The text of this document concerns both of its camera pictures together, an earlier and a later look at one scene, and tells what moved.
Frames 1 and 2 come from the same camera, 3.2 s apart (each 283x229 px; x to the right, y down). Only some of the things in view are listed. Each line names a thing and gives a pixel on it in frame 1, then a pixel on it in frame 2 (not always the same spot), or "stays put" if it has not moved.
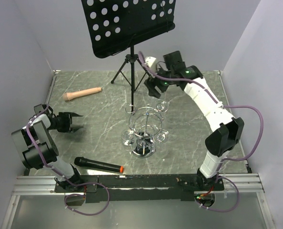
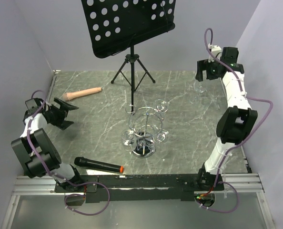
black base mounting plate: [118, 188] stays put
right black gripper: [152, 91] to [204, 65]
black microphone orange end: [91, 164] stays put
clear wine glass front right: [161, 136] stays put
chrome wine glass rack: [145, 124] stays put
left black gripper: [67, 117] to [61, 122]
